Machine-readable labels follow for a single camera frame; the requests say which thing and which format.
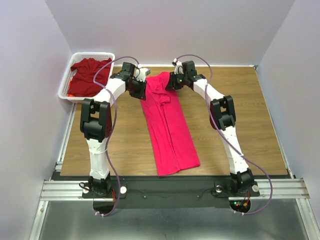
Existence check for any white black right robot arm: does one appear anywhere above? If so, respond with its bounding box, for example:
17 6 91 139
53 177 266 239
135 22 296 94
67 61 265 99
166 58 259 195

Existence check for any dark red t-shirt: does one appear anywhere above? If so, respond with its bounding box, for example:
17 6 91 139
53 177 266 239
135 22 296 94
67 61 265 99
70 58 112 98

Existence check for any orange garment in basket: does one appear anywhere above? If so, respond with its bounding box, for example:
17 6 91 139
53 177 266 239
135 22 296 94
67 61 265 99
66 78 74 97

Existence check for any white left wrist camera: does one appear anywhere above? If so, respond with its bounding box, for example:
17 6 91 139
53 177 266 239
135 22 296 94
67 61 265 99
134 64 151 82

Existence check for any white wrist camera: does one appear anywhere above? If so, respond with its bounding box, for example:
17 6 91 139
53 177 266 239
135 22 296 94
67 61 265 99
134 64 151 82
172 58 183 75

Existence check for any pink t-shirt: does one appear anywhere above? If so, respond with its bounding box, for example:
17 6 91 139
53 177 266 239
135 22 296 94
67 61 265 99
140 72 200 177

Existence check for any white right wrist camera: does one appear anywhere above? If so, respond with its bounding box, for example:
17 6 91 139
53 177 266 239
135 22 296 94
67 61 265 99
172 58 183 75

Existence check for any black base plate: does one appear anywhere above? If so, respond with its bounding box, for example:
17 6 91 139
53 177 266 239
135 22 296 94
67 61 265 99
49 174 261 210

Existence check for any aluminium mounting rail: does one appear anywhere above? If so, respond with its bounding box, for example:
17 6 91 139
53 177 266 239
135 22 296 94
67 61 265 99
40 177 310 201

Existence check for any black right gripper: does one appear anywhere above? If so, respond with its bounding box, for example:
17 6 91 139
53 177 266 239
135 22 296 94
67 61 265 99
164 71 187 90

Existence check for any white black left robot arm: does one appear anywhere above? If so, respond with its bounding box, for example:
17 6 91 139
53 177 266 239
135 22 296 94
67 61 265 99
80 62 150 198

